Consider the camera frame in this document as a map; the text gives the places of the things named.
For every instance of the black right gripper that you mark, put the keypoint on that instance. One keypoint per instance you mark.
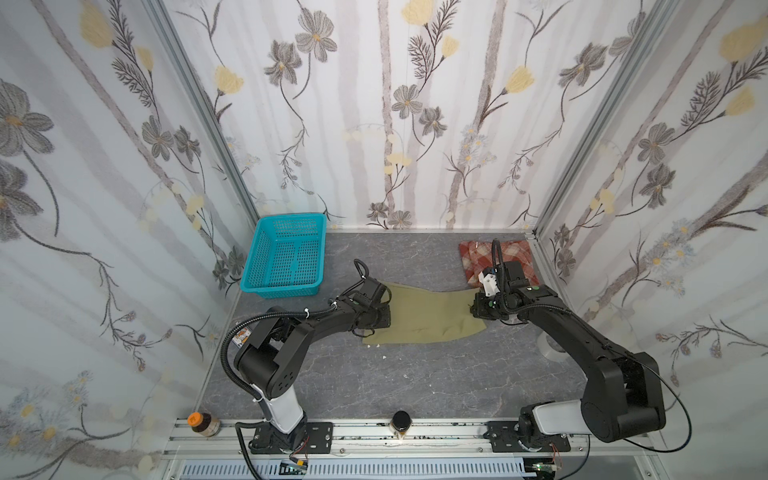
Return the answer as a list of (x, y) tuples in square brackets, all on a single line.
[(481, 307)]

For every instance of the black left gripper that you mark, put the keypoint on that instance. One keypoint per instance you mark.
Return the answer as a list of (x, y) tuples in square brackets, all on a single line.
[(380, 307)]

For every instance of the olive green skirt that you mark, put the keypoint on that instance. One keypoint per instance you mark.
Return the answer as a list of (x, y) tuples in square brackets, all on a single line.
[(420, 316)]

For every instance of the red plaid wool skirt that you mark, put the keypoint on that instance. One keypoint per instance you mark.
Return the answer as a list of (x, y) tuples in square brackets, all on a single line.
[(476, 256)]

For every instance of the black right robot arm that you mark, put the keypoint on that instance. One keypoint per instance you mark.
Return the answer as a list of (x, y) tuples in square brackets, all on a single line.
[(623, 395)]

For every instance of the clear tape roll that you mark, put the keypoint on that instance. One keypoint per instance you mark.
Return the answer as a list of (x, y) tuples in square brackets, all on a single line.
[(550, 350)]

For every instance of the teal plastic basket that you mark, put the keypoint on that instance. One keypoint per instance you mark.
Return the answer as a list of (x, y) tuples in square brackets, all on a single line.
[(286, 257)]

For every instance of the black knob jar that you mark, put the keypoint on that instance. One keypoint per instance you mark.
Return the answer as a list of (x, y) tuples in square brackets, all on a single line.
[(400, 423)]

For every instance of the orange capped bottle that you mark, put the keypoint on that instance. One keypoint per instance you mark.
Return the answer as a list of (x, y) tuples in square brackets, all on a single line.
[(204, 424)]

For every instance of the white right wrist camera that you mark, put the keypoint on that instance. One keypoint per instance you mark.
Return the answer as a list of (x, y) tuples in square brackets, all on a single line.
[(489, 282)]

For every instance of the aluminium front rail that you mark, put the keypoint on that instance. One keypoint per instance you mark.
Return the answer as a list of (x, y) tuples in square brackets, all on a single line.
[(368, 449)]

